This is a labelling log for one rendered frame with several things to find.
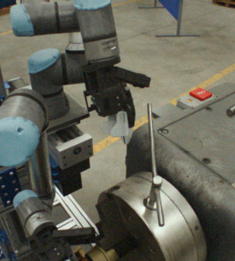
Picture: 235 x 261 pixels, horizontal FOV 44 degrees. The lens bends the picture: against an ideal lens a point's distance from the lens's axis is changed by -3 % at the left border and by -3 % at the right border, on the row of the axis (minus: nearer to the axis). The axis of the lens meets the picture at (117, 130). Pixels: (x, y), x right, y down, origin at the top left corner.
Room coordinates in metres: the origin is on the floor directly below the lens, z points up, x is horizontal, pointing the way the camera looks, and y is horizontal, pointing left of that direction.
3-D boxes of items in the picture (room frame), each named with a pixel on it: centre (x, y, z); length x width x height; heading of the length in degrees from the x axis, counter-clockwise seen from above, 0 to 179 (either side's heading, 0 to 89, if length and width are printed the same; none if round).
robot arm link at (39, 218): (0.49, 0.21, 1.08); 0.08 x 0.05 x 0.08; 126
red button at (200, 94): (0.92, -0.30, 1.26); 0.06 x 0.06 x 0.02; 37
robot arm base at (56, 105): (0.98, 0.26, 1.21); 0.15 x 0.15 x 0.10
